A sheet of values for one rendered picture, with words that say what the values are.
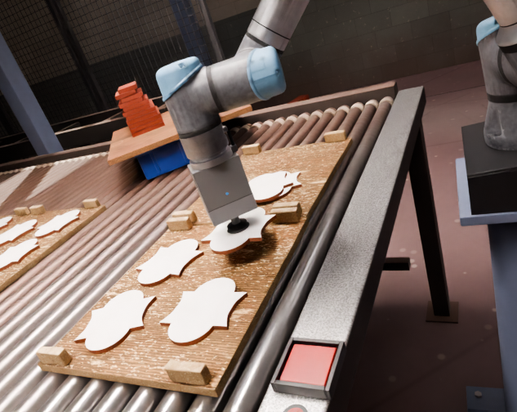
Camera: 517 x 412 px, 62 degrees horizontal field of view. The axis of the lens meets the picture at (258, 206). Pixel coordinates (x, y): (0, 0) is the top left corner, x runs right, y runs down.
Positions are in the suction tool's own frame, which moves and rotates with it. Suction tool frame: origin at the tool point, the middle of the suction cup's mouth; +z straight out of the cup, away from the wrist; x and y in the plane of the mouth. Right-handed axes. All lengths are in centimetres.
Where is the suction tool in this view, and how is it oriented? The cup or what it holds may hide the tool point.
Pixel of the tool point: (240, 233)
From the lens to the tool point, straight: 80.5
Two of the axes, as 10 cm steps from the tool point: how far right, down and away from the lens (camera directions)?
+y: -9.1, 4.0, -1.5
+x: 2.9, 3.3, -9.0
